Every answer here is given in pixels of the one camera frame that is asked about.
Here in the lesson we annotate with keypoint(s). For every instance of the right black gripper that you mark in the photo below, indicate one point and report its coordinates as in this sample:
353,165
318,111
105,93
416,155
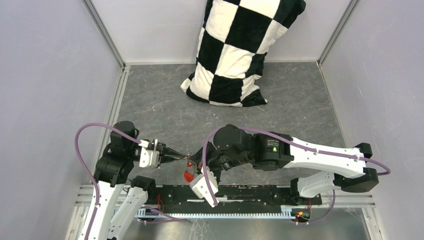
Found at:
210,148

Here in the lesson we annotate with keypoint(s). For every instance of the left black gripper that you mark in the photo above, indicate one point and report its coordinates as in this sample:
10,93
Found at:
163,149

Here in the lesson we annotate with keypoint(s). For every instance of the metal key holder red handle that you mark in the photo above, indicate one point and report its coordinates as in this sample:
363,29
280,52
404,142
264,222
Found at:
192,165

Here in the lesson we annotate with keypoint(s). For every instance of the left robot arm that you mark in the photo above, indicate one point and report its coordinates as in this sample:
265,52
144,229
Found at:
104,221

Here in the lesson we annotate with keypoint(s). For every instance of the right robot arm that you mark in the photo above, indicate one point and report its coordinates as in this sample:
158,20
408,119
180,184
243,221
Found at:
336,168

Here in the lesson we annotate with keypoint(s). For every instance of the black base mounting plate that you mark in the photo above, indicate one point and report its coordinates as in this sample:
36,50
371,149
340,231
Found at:
233,199

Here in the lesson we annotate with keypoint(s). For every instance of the black white checkered pillow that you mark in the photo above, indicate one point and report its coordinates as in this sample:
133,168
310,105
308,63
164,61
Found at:
233,43

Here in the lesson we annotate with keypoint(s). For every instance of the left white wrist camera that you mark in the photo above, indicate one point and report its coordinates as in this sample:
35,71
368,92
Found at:
146,153

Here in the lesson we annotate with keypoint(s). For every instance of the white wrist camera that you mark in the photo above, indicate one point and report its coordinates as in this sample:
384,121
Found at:
205,189
146,153

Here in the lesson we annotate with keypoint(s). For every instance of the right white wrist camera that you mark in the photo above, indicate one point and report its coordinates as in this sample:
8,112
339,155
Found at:
205,189

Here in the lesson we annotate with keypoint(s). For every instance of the white slotted cable duct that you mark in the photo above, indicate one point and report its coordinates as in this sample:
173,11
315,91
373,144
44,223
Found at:
285,213

